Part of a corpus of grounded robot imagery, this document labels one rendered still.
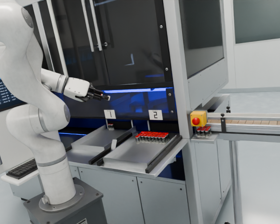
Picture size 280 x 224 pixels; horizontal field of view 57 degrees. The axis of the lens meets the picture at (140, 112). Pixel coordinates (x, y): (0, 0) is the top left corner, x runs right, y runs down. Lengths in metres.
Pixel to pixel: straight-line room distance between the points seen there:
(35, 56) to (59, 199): 0.57
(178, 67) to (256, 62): 4.65
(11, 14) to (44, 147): 0.50
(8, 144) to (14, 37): 1.10
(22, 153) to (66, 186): 0.80
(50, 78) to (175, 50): 0.63
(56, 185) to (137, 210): 0.98
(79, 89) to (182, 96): 0.55
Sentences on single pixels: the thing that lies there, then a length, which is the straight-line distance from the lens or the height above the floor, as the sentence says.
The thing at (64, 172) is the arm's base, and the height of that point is 0.99.
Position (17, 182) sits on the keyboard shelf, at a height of 0.80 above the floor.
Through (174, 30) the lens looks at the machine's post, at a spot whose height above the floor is 1.47.
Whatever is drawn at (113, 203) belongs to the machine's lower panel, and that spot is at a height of 0.30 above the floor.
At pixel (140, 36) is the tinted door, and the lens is 1.47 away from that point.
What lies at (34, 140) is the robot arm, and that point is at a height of 1.15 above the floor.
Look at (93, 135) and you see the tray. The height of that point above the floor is 0.89.
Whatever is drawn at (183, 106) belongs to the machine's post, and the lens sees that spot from 1.42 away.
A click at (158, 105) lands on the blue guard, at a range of 1.49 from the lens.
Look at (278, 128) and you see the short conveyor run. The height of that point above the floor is 0.92.
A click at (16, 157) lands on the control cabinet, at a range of 1.86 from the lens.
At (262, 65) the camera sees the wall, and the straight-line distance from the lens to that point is 5.97.
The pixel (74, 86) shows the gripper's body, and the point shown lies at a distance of 1.21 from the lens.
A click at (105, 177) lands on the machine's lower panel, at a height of 0.53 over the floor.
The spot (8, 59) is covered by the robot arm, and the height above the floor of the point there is 1.46.
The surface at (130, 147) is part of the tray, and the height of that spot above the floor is 0.88.
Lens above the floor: 1.45
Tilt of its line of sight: 15 degrees down
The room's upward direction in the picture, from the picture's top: 9 degrees counter-clockwise
